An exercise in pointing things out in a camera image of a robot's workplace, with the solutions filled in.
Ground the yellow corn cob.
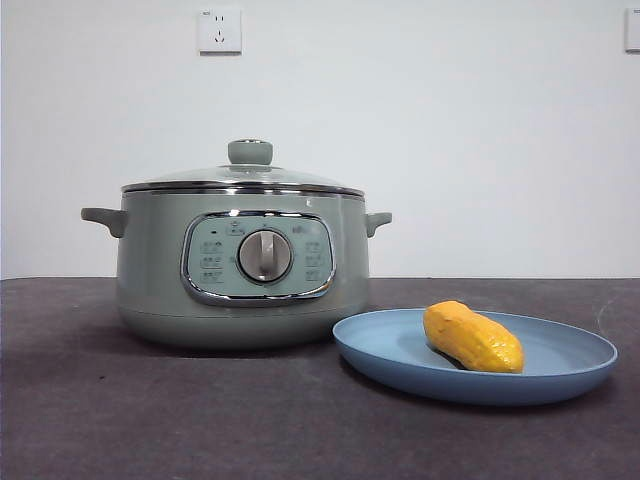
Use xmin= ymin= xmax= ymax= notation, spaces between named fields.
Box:
xmin=423 ymin=299 xmax=526 ymax=374

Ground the white wall switch plate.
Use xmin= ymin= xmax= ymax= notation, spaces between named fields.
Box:
xmin=624 ymin=7 xmax=640 ymax=53

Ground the pale green electric steamer pot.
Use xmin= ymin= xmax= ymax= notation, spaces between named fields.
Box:
xmin=80 ymin=188 xmax=393 ymax=350

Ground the blue round plate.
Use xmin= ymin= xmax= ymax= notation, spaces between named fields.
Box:
xmin=332 ymin=307 xmax=619 ymax=405

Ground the glass lid with green knob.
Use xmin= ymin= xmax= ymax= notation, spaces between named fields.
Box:
xmin=121 ymin=139 xmax=364 ymax=196

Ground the white wall power socket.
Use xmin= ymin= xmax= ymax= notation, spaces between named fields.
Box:
xmin=198 ymin=7 xmax=243 ymax=56

